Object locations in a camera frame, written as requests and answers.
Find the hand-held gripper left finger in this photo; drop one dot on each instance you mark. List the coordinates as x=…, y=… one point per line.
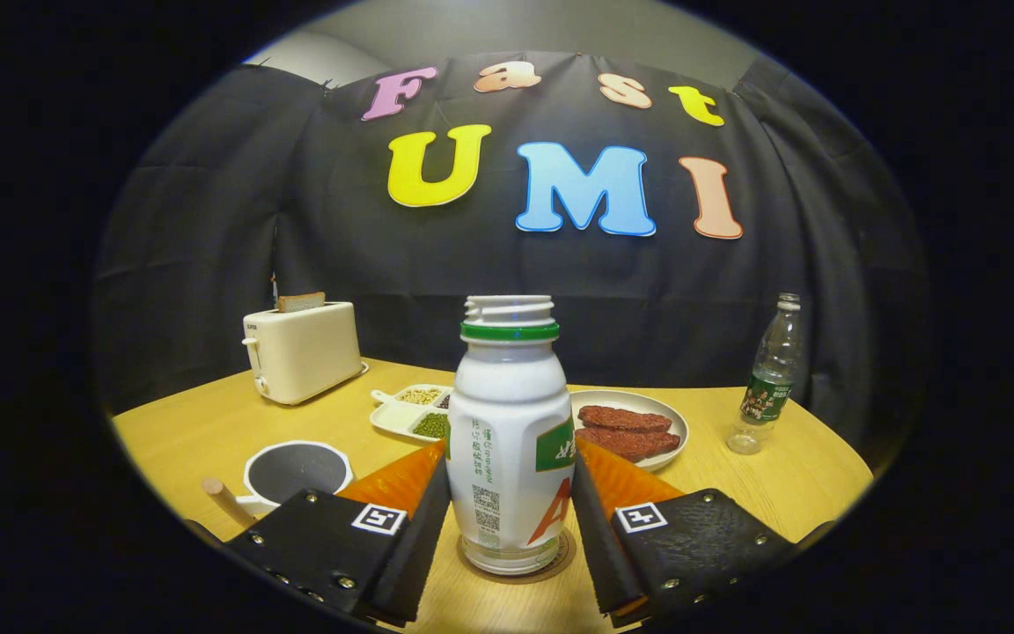
x=410, y=555

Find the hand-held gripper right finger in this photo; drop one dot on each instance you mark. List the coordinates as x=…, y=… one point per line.
x=599, y=555

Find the round cork coaster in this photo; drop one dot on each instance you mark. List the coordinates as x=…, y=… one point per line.
x=516, y=578

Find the white juice bottle green label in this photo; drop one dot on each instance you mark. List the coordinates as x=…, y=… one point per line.
x=507, y=414

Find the clear plastic water bottle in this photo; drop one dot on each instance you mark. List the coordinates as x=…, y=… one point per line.
x=771, y=379

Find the red-brown meat patty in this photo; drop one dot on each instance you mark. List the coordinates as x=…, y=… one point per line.
x=621, y=418
x=630, y=443

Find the white divided dish with beans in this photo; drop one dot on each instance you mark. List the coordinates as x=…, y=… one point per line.
x=393, y=416

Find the white round plate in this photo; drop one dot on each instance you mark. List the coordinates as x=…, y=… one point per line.
x=676, y=433

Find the wooden table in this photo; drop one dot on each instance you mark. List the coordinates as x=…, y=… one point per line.
x=736, y=493

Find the cream toaster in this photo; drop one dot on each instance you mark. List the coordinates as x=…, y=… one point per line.
x=304, y=352

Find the bread slice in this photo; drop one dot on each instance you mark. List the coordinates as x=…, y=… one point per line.
x=300, y=303

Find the black backdrop cloth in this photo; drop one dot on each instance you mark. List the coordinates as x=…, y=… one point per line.
x=296, y=220

